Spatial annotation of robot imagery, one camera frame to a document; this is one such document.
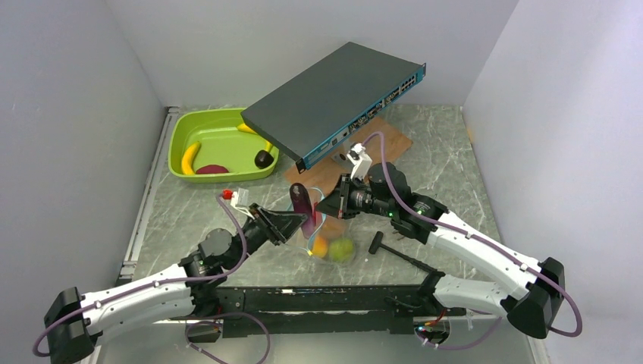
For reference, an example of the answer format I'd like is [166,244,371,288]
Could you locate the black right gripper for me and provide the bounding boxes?
[315,173,395,219]

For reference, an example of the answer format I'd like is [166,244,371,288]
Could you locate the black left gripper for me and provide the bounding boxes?
[226,202,308,271]

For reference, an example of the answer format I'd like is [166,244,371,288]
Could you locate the purple toy eggplant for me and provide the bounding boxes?
[289,183,316,238]

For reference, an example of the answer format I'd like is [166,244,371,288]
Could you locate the clear zip top bag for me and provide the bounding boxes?
[287,187,356,265]

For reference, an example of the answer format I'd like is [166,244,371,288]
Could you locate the orange toy mango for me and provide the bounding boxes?
[309,235,329,259]

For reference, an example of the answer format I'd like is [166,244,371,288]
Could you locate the green toy pear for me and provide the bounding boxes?
[327,237,354,262]

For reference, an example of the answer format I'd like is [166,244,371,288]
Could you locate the dark brown toy fruit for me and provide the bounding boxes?
[254,149,274,169]

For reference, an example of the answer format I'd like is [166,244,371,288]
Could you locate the yellow toy banana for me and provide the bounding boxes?
[237,124,273,152]
[180,141,201,175]

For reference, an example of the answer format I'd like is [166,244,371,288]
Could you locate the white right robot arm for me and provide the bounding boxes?
[316,162,565,339]

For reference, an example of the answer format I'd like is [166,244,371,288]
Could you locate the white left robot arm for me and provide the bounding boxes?
[33,204,308,363]

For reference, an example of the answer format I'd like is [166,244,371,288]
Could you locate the black rubber mallet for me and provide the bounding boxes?
[368,231,436,274]

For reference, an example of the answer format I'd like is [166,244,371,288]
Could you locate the wooden board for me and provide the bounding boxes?
[284,117,412,194]

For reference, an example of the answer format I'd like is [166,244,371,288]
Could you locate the dark red toy fruit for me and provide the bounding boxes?
[196,165,229,174]

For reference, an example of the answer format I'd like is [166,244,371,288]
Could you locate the lime green plastic tray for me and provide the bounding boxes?
[168,108,279,184]

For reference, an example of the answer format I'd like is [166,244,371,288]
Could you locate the metal stand bracket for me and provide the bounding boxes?
[331,139,372,170]

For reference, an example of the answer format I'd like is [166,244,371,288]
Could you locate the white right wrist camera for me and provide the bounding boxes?
[346,143,372,182]

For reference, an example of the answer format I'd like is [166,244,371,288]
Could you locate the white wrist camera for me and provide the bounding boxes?
[221,188,250,209]
[346,143,372,182]

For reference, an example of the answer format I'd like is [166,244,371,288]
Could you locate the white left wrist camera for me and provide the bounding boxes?
[221,188,250,209]

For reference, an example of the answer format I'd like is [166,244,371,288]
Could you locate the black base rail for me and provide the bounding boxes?
[186,284,447,338]

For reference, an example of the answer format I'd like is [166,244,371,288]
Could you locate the dark grey network switch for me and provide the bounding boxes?
[241,42,426,173]

